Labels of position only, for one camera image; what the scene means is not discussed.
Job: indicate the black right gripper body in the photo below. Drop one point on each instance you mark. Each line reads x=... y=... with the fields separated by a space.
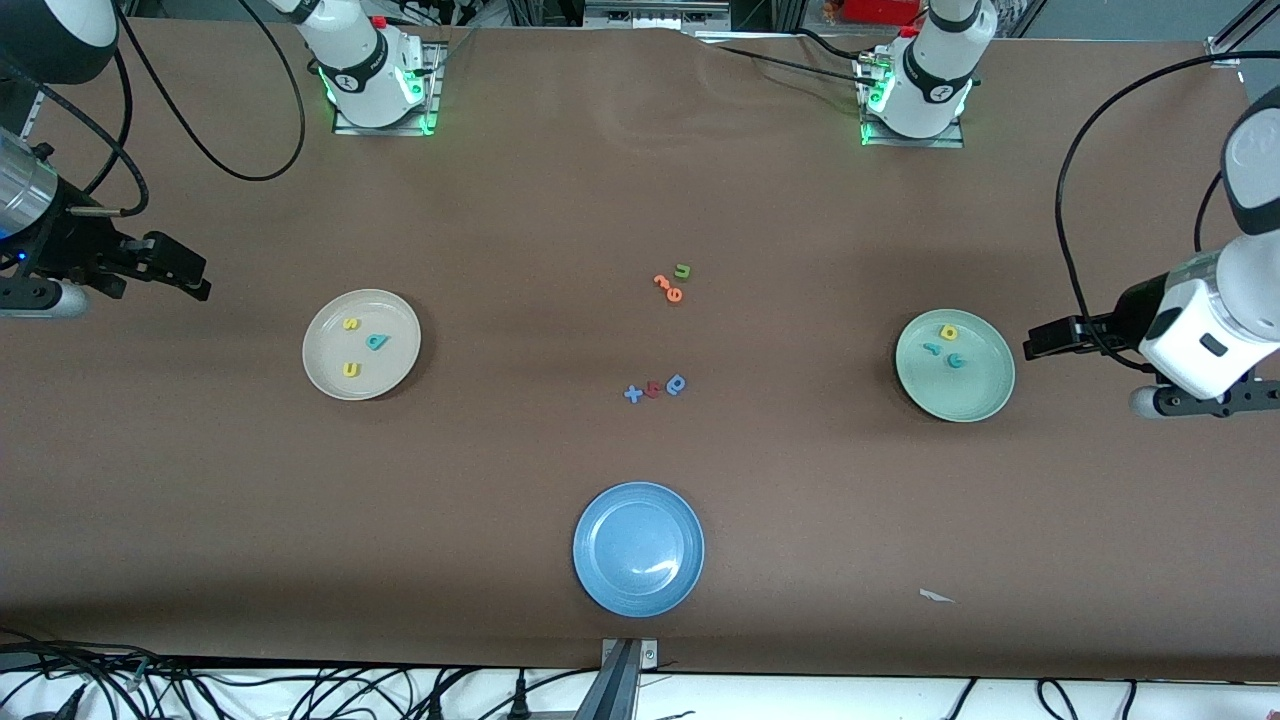
x=70 y=248

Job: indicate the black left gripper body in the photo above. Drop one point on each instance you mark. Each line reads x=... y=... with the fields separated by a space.
x=1118 y=322

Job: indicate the green round plate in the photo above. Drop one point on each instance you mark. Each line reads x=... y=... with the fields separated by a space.
x=975 y=395

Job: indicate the beige round plate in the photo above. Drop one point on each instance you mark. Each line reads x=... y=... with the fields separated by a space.
x=390 y=375

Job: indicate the white paper scrap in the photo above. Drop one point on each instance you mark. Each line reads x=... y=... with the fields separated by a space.
x=932 y=596

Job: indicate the red box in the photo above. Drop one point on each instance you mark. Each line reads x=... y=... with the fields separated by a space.
x=880 y=10

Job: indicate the blue foam letter a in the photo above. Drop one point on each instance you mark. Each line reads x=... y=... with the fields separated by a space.
x=670 y=389

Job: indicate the large table cover sheet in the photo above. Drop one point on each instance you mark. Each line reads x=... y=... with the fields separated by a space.
x=640 y=180

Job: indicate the blue round plate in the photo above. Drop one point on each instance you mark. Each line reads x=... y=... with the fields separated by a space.
x=638 y=550

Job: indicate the grey power strip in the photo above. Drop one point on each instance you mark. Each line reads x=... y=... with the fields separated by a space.
x=655 y=14

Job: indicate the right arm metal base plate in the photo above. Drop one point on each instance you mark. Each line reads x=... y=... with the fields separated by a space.
x=385 y=131

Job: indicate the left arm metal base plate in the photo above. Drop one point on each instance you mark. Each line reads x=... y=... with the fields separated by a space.
x=905 y=143

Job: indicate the aluminium frame profile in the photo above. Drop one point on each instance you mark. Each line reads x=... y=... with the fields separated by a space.
x=1235 y=40

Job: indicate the metal table bracket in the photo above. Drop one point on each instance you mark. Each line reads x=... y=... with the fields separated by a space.
x=625 y=680

